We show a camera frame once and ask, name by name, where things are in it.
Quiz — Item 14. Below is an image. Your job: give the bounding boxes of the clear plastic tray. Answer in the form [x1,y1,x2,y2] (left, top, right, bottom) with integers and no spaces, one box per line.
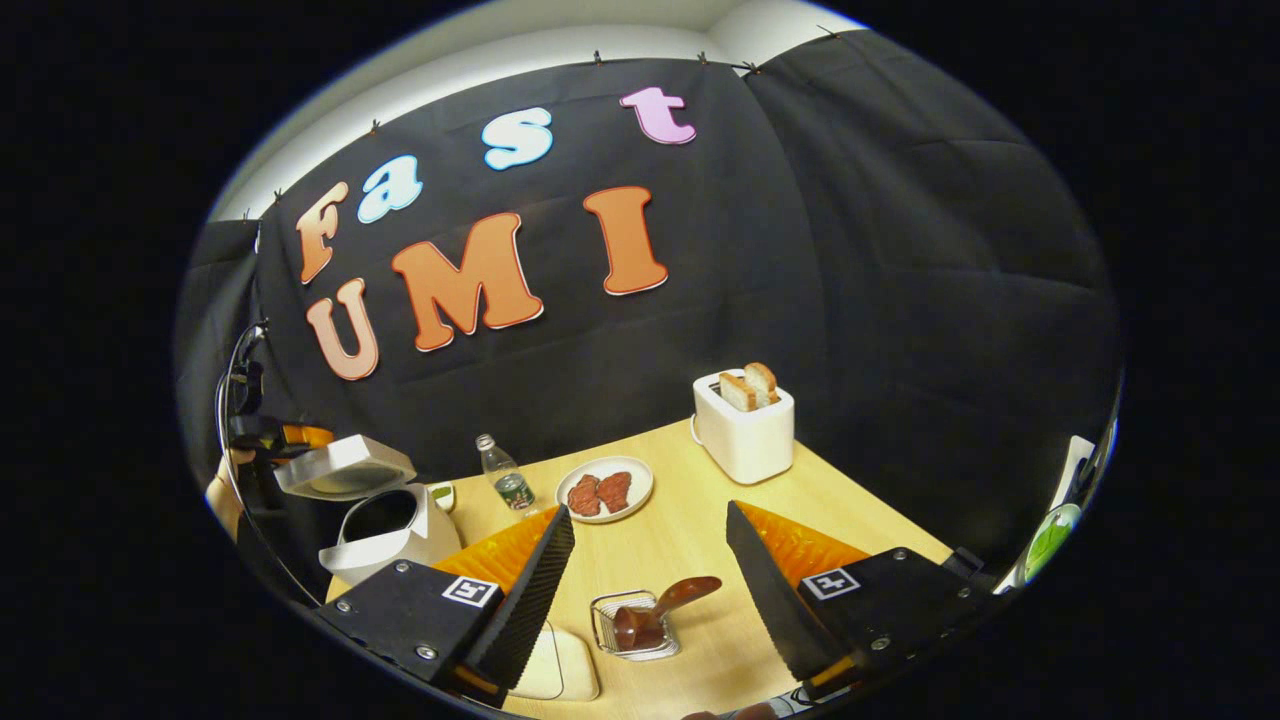
[505,620,601,703]

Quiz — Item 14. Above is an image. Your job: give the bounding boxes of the brown wooden spoon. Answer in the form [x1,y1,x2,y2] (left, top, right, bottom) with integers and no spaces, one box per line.
[612,576,723,653]

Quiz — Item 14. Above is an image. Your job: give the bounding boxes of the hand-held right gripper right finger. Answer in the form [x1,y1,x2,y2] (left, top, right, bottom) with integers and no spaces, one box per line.
[725,500,1001,706]

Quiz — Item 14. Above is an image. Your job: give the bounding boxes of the black backdrop cloth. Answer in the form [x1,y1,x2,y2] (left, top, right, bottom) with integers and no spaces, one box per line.
[175,28,1121,591]

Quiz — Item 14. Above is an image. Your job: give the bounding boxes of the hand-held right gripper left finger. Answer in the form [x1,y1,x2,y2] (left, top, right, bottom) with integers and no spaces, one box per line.
[312,505,577,709]

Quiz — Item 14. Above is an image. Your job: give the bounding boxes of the glass bottle green label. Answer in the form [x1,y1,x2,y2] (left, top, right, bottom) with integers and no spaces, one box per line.
[476,433,536,513]

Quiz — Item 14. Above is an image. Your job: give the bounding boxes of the white round plate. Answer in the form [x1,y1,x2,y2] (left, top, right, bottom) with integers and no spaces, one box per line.
[556,456,655,524]

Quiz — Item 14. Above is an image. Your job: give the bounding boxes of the thin grey gripper cable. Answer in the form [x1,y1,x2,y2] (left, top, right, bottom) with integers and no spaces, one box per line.
[214,320,321,607]

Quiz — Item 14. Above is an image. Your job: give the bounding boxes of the white toaster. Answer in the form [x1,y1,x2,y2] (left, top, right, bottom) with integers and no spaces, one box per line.
[693,370,796,486]

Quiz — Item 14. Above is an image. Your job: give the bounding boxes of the white rice cooker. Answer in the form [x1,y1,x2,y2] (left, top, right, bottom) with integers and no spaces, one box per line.
[272,434,464,587]

